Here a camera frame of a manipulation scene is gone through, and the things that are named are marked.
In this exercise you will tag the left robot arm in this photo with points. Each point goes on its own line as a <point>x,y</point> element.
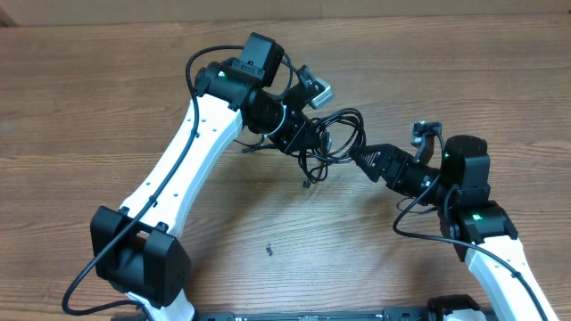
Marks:
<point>136,247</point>

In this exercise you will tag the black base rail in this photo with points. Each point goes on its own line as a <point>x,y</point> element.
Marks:
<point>455,307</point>

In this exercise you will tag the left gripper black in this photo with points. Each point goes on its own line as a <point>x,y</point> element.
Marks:
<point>293,141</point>

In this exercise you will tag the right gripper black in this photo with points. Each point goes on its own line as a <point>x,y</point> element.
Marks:
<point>396,167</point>

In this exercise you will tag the small black debris piece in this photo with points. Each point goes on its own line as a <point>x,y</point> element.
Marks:
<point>269,250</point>

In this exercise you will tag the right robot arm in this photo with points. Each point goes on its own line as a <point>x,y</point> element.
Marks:
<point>452,175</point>

